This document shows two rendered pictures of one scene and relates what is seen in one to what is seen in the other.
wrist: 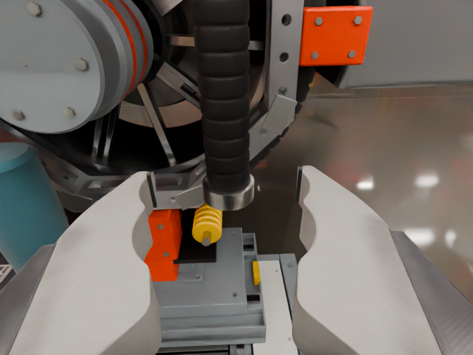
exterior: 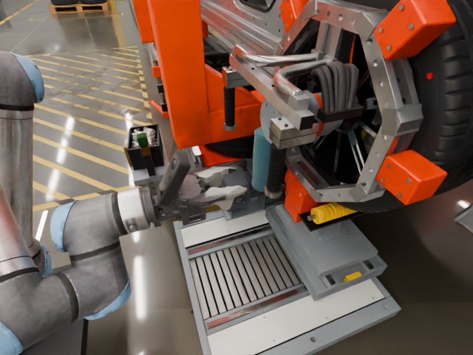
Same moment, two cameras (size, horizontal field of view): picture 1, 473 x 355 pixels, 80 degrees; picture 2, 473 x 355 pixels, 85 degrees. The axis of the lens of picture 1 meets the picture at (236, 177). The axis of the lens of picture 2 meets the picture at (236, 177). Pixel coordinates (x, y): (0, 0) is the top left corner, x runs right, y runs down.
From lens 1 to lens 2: 52 cm
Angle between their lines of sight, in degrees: 56
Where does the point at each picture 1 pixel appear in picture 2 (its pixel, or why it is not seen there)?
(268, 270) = (369, 291)
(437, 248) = not seen: outside the picture
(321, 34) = (388, 172)
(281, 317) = (338, 308)
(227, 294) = (319, 260)
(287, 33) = (374, 160)
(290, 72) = (369, 178)
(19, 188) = (263, 146)
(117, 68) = not seen: hidden behind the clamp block
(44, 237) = (262, 163)
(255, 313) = (324, 285)
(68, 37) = not seen: hidden behind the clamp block
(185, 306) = (300, 241)
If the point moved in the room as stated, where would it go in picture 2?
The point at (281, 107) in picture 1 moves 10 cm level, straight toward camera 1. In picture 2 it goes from (359, 190) to (322, 194)
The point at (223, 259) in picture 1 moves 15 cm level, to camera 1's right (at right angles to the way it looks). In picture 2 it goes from (342, 249) to (365, 280)
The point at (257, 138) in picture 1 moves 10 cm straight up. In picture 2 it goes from (346, 194) to (357, 166)
